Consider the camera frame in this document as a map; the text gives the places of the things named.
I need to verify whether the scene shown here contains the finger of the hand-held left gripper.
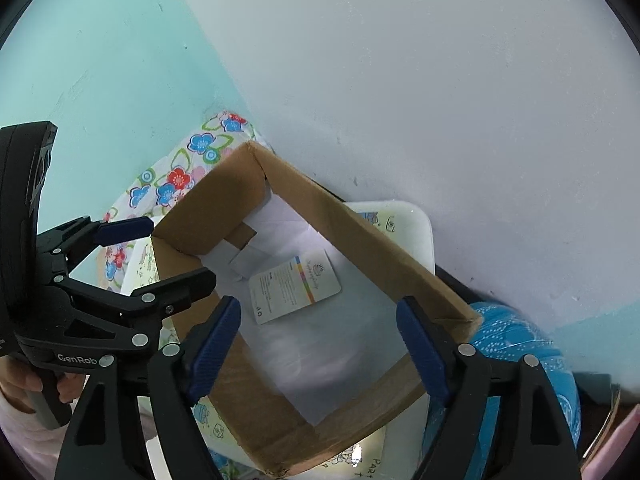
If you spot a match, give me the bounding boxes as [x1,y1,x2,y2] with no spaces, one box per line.
[36,215,155,281]
[60,266,218,358]

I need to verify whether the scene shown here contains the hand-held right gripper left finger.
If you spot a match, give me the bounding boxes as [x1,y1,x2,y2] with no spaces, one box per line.
[54,295,242,480]

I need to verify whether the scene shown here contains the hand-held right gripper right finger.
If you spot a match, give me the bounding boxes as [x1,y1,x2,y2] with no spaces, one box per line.
[396,296,583,480]

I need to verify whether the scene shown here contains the brown cardboard box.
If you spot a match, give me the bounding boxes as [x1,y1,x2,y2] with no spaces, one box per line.
[150,140,483,478]

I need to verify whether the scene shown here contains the person's left forearm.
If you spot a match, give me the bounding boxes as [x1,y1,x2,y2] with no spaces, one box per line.
[0,395,68,480]

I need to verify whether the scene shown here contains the person's left hand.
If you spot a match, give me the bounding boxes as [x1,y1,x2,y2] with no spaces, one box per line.
[0,355,86,413]

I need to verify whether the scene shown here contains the floral printed cloth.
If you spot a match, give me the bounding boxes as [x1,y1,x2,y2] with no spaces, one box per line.
[102,110,273,296]

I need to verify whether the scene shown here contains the white paper sheet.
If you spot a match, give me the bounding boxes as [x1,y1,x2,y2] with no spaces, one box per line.
[200,195,416,426]

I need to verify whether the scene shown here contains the white printed card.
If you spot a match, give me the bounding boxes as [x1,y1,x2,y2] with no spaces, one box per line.
[248,248,342,326]

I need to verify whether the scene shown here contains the cartoon printed table mat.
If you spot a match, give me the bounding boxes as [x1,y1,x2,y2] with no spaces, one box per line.
[120,201,436,480]

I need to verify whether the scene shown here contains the pink cloth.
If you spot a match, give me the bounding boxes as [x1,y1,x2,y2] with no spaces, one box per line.
[582,412,637,480]

